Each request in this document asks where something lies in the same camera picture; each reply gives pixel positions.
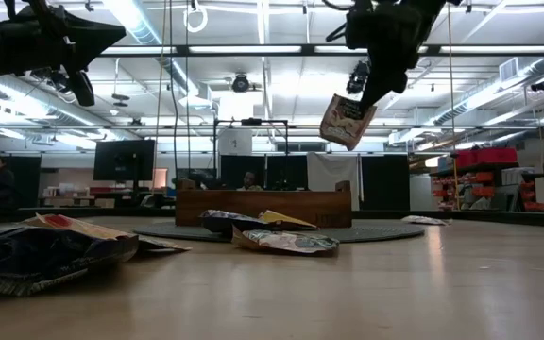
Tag white curtain panel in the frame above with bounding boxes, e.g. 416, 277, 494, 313
307, 151, 362, 212

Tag cluttered wooden desk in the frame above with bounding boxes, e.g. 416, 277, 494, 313
40, 182, 117, 209

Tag orange mango tea packet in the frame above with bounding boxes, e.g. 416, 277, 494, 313
20, 212, 192, 252

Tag silver ventilation duct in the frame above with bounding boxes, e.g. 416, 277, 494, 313
430, 55, 544, 127

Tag black hanging spotlight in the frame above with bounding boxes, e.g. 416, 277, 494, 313
29, 68, 73, 94
345, 59, 372, 97

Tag black monitor on stand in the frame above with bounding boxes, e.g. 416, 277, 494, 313
93, 139, 157, 193

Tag overhead light bar frame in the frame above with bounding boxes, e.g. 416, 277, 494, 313
95, 43, 544, 59

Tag black table frame rail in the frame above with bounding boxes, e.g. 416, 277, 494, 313
0, 205, 544, 230

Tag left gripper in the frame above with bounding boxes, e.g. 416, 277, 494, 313
25, 8, 127, 108

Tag black background rig frame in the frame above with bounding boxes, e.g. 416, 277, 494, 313
212, 117, 291, 190

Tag pale tea packet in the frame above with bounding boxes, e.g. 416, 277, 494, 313
400, 214, 453, 227

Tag purple tea packet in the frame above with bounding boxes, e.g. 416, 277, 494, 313
0, 225, 140, 298
199, 209, 273, 236

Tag round grey woven placemat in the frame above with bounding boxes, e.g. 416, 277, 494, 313
133, 219, 426, 245

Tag white cable loop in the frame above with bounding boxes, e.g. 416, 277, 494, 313
182, 0, 210, 35

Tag black hanging cable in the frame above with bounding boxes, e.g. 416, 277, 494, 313
166, 0, 181, 190

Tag black overhead camera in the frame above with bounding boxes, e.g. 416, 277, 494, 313
230, 72, 253, 94

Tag white paper sign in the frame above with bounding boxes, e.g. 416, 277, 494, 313
218, 128, 254, 157

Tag red storage bins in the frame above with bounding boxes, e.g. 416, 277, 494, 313
454, 146, 519, 169

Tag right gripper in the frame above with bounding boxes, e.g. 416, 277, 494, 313
345, 0, 424, 112

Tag wooden tea caddy box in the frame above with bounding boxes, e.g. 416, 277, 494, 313
176, 178, 352, 229

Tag black divider panel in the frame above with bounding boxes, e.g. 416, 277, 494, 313
219, 154, 309, 191
0, 154, 43, 209
361, 154, 412, 212

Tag shelf with orange bins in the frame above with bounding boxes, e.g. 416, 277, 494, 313
429, 162, 544, 213

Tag yellow tea packet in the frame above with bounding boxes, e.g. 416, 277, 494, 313
257, 209, 319, 232

